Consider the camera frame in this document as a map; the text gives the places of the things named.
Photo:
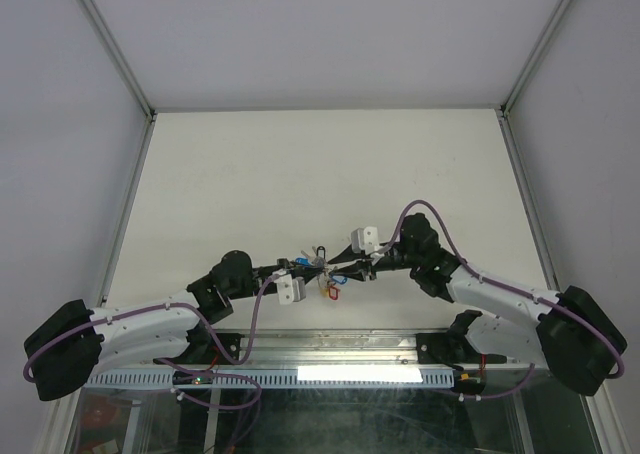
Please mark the aluminium frame post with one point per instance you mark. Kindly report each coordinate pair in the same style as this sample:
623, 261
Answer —
105, 36
537, 54

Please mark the aluminium mounting rail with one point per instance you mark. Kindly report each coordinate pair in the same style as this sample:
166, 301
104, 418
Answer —
294, 347

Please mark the large keyring with yellow grip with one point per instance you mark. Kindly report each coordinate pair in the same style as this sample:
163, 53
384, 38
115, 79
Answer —
327, 288

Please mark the slotted white cable duct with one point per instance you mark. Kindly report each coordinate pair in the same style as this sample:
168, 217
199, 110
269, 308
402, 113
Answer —
303, 377

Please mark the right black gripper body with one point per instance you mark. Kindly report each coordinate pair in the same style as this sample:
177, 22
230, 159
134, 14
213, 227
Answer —
388, 263

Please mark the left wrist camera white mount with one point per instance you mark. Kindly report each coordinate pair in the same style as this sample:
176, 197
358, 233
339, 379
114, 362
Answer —
289, 288

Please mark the left aluminium frame post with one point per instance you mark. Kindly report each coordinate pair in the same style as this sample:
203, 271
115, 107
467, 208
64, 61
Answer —
105, 36

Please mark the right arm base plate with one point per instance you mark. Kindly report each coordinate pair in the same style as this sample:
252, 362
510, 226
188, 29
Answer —
434, 348

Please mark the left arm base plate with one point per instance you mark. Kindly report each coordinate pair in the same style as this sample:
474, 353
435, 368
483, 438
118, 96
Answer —
229, 342

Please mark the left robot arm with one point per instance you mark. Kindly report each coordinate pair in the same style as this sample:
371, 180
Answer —
77, 343

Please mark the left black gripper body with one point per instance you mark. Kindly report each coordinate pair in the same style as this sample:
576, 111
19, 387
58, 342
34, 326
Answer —
264, 271

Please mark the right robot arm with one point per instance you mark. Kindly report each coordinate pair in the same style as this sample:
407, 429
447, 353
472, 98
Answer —
565, 332

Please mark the right aluminium frame post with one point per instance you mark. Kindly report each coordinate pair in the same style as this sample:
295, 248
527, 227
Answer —
537, 54

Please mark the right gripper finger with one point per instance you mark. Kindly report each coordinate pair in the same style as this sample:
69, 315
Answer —
353, 272
346, 256

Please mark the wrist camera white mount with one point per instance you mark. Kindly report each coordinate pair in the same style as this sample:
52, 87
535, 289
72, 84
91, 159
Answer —
289, 288
365, 240

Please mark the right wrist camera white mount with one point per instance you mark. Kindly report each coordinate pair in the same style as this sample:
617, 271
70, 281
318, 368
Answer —
365, 240

